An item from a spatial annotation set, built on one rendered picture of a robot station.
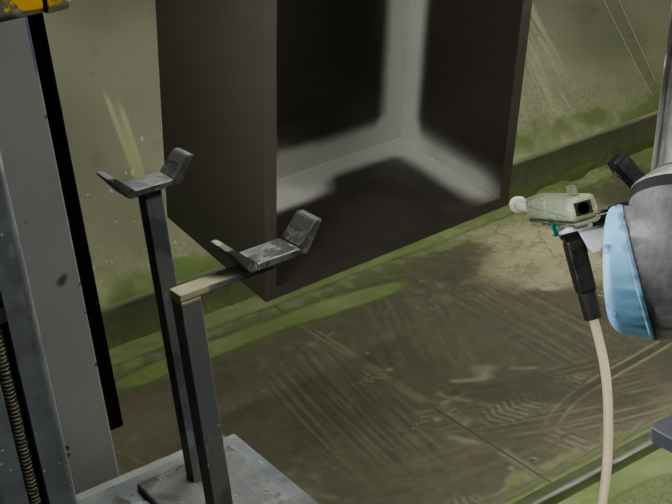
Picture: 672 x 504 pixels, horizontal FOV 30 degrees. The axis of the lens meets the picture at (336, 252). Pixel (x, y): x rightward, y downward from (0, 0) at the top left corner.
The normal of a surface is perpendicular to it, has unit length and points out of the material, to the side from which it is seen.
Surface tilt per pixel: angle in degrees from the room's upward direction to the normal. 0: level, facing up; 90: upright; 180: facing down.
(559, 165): 90
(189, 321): 90
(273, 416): 0
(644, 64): 57
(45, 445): 90
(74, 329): 90
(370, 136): 102
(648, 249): 43
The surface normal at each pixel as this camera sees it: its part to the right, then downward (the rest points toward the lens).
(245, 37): -0.80, 0.32
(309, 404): -0.10, -0.91
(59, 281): 0.55, 0.29
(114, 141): 0.41, -0.25
